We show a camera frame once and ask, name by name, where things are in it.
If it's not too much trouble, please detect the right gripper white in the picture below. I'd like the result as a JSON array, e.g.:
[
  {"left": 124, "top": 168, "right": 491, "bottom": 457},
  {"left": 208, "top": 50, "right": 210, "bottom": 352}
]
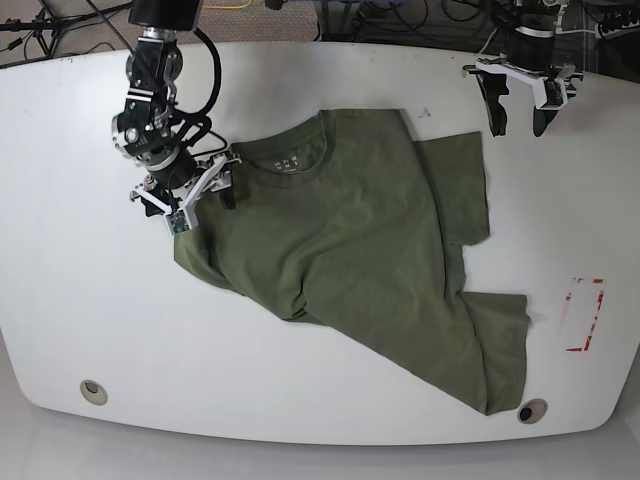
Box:
[{"left": 129, "top": 153, "right": 242, "bottom": 220}]

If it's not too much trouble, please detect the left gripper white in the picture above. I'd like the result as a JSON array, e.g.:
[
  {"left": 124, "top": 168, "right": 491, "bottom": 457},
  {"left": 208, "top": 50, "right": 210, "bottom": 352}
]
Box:
[{"left": 462, "top": 56, "right": 584, "bottom": 137}]

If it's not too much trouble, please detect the olive green T-shirt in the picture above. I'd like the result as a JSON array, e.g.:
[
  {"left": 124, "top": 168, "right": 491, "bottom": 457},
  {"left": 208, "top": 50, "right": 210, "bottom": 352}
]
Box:
[{"left": 174, "top": 109, "right": 530, "bottom": 415}]

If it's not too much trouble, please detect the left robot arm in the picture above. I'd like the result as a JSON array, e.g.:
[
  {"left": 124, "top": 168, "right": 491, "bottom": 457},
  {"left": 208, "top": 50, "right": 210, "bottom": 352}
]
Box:
[{"left": 463, "top": 1, "right": 583, "bottom": 137}]

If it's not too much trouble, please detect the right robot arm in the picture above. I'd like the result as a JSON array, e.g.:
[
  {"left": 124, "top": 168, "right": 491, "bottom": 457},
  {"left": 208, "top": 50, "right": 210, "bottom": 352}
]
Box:
[{"left": 112, "top": 1, "right": 239, "bottom": 234}]

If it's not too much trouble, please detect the white power strip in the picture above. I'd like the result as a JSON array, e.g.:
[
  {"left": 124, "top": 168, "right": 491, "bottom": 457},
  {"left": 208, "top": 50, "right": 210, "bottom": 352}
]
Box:
[{"left": 595, "top": 9, "right": 639, "bottom": 40}]

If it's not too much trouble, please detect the red tape rectangle marking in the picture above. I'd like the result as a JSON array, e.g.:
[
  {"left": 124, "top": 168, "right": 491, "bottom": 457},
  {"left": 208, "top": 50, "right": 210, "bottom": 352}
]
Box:
[{"left": 561, "top": 277, "right": 606, "bottom": 353}]

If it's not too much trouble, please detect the black tripod stand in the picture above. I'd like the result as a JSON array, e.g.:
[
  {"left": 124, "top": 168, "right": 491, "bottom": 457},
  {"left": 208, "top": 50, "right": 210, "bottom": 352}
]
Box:
[{"left": 1, "top": 1, "right": 132, "bottom": 62}]

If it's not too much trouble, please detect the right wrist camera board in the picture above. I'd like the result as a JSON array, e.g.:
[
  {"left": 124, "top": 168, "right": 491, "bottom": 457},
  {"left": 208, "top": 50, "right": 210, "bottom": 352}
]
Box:
[{"left": 164, "top": 209, "right": 193, "bottom": 236}]

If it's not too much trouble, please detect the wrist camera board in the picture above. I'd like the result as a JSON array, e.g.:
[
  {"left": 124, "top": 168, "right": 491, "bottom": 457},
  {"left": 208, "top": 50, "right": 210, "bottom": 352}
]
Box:
[
  {"left": 164, "top": 209, "right": 193, "bottom": 236},
  {"left": 543, "top": 80, "right": 566, "bottom": 110}
]

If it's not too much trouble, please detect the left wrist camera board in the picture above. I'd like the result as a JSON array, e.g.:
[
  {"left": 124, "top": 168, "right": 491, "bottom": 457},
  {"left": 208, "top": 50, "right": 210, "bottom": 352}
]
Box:
[{"left": 543, "top": 80, "right": 566, "bottom": 110}]

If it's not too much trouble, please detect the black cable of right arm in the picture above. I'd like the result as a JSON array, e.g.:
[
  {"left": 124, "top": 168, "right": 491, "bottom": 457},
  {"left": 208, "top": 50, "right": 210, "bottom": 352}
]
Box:
[{"left": 174, "top": 27, "right": 236, "bottom": 154}]

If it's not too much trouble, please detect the left table cable grommet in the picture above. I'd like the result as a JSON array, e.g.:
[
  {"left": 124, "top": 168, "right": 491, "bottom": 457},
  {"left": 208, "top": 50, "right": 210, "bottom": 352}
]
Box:
[{"left": 80, "top": 380, "right": 108, "bottom": 406}]

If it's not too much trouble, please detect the table cable grommet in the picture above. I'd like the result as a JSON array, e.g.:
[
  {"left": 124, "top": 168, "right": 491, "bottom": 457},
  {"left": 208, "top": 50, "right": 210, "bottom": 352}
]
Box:
[
  {"left": 517, "top": 398, "right": 548, "bottom": 425},
  {"left": 80, "top": 380, "right": 108, "bottom": 406}
]

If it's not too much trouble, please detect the right table cable grommet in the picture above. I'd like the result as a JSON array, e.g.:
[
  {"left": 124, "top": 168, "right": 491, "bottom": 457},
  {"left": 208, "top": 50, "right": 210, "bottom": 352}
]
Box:
[{"left": 517, "top": 398, "right": 548, "bottom": 425}]

